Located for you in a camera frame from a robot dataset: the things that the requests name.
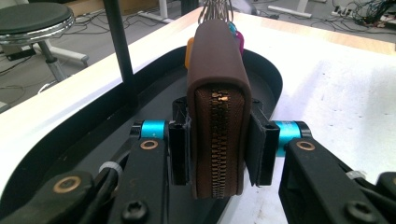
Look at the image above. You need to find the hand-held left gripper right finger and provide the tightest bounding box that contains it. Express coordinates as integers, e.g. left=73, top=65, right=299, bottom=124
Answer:
left=247, top=109, right=389, bottom=224

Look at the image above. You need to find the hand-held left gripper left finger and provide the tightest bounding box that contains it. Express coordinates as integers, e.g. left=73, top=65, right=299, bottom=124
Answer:
left=108, top=118, right=191, bottom=224

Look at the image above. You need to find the black oval tray with post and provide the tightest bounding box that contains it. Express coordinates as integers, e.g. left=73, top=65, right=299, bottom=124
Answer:
left=0, top=0, right=284, bottom=224

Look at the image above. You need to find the brown zip pouch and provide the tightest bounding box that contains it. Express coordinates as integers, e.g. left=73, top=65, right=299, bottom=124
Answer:
left=186, top=19, right=253, bottom=201

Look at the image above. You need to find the key ring with colourful keys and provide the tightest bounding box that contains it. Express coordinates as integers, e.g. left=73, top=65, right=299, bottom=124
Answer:
left=184, top=0, right=247, bottom=70

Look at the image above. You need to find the white desk leg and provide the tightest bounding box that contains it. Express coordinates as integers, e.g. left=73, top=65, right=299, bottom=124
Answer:
left=137, top=0, right=176, bottom=25

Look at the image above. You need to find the white power strip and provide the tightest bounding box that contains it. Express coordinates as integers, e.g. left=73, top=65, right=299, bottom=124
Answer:
left=331, top=5, right=353, bottom=18

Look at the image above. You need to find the flat cardboard box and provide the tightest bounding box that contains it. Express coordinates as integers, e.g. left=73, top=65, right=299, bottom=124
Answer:
left=65, top=0, right=161, bottom=17

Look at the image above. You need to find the black round stool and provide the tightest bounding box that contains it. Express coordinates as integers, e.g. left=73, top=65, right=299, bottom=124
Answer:
left=0, top=2, right=91, bottom=84

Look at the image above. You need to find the white frame foot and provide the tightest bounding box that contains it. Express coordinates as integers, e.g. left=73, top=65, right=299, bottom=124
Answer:
left=266, top=0, right=313, bottom=19

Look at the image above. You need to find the tangle of floor cables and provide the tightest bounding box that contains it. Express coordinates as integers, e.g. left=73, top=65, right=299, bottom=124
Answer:
left=330, top=0, right=396, bottom=31

